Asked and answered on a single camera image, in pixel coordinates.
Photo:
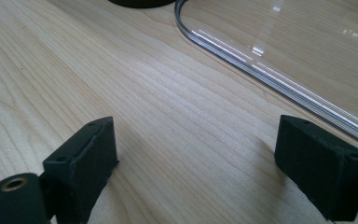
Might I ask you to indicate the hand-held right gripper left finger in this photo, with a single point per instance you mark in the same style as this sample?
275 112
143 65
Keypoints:
84 168

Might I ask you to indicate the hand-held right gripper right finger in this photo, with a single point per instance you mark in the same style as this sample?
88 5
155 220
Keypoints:
317 161

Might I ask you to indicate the clear acrylic board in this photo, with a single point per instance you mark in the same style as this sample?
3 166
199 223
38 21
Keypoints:
292 49

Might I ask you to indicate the black round base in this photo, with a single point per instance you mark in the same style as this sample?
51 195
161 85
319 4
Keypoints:
141 2

